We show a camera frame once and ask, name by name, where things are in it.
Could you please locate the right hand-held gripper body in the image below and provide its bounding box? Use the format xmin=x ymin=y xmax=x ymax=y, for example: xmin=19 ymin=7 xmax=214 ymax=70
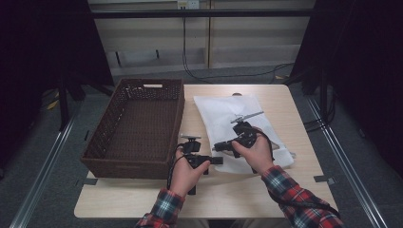
xmin=230 ymin=110 xmax=265 ymax=159

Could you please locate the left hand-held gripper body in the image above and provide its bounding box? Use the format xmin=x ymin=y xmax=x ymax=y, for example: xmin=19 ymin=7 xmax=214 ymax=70
xmin=180 ymin=135 xmax=210 ymax=196

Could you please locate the white mesh laundry bag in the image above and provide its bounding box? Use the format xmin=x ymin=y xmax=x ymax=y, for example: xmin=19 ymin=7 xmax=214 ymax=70
xmin=193 ymin=94 xmax=296 ymax=175

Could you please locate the brown woven basket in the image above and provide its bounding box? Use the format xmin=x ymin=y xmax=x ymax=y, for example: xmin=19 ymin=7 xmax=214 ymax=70
xmin=80 ymin=78 xmax=185 ymax=181

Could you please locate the person's right hand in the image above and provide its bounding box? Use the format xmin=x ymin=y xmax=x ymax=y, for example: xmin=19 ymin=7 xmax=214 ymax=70
xmin=231 ymin=132 xmax=276 ymax=176

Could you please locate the person's left hand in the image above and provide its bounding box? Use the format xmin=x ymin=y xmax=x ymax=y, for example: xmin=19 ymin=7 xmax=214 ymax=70
xmin=169 ymin=148 xmax=212 ymax=199

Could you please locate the black metal stand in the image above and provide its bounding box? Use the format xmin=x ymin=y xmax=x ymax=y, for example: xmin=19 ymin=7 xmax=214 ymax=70
xmin=56 ymin=70 xmax=115 ymax=132
xmin=317 ymin=67 xmax=329 ymax=126

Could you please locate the grey tape piece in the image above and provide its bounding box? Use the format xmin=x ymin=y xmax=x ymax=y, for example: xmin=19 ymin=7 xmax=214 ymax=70
xmin=313 ymin=175 xmax=336 ymax=186
xmin=75 ymin=178 xmax=99 ymax=187

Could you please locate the beige wooden cabinet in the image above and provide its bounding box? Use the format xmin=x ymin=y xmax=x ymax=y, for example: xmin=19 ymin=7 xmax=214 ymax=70
xmin=87 ymin=0 xmax=317 ymax=78

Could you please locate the black horizontal bar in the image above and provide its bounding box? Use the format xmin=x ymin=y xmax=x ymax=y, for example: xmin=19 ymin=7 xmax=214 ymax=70
xmin=89 ymin=9 xmax=315 ymax=19

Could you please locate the black curtain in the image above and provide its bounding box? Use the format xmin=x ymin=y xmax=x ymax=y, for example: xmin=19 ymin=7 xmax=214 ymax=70
xmin=0 ymin=0 xmax=114 ymax=179
xmin=283 ymin=0 xmax=403 ymax=179

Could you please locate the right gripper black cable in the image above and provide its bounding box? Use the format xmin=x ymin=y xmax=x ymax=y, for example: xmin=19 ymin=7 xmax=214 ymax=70
xmin=253 ymin=127 xmax=342 ymax=219

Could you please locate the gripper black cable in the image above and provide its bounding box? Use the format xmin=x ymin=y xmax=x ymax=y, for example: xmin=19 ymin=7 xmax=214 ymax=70
xmin=166 ymin=142 xmax=188 ymax=191
xmin=253 ymin=127 xmax=342 ymax=219

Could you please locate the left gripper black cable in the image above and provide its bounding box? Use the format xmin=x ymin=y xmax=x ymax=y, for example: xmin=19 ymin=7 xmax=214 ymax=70
xmin=166 ymin=142 xmax=188 ymax=191

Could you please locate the bundle of black floor cables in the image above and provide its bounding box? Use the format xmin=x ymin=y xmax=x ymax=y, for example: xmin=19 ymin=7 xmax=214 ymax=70
xmin=302 ymin=93 xmax=336 ymax=134

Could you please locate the black wall cable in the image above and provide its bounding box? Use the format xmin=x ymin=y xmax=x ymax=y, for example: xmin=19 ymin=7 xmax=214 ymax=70
xmin=182 ymin=16 xmax=295 ymax=85

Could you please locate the metal floor rail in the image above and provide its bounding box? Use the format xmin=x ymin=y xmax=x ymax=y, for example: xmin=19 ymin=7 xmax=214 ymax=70
xmin=9 ymin=104 xmax=82 ymax=228
xmin=305 ymin=98 xmax=389 ymax=228

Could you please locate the white wall socket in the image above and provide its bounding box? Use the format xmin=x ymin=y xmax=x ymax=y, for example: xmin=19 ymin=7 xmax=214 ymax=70
xmin=177 ymin=0 xmax=201 ymax=10

